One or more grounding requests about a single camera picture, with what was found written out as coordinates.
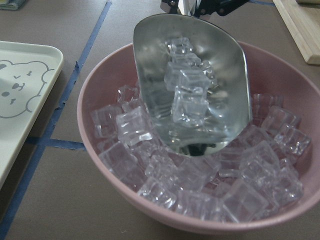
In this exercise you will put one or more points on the pink bowl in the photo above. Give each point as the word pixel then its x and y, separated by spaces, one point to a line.
pixel 267 73

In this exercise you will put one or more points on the grey folded cloth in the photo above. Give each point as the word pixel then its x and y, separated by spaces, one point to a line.
pixel 11 5

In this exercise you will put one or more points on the cream bear tray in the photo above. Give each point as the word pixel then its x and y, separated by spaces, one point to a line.
pixel 28 73

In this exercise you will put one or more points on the wooden cutting board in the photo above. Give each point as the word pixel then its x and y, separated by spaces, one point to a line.
pixel 302 19

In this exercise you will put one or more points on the pile of clear ice cubes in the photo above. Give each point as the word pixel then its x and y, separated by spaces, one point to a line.
pixel 252 178

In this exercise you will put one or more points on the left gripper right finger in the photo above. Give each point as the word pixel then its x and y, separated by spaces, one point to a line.
pixel 221 7

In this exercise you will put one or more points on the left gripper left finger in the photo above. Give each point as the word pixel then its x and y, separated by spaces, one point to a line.
pixel 169 6

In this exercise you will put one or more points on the silver metal ice scoop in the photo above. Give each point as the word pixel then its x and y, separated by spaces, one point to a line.
pixel 194 81

